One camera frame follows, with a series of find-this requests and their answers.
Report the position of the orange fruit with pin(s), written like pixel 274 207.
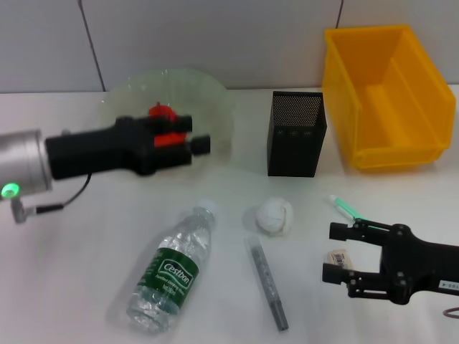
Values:
pixel 163 110

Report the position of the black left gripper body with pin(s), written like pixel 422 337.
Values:
pixel 97 150

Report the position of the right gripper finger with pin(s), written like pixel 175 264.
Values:
pixel 340 232
pixel 358 285

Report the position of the white paper ball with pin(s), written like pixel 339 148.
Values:
pixel 272 215

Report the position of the grey marker pen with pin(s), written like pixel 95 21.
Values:
pixel 265 279

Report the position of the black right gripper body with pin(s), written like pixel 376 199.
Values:
pixel 423 265

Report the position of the pale green wavy fruit bowl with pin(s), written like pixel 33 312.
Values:
pixel 211 107

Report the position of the beige barcode eraser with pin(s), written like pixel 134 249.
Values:
pixel 339 256

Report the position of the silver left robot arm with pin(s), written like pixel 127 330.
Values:
pixel 21 161

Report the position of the clear green-label water bottle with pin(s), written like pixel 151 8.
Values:
pixel 179 251

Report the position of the green white pen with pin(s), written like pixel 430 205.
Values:
pixel 342 206

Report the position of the black mesh pen holder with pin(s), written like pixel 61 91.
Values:
pixel 297 150

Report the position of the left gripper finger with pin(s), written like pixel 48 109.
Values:
pixel 175 123
pixel 179 154

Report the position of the yellow plastic bin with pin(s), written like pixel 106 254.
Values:
pixel 394 107

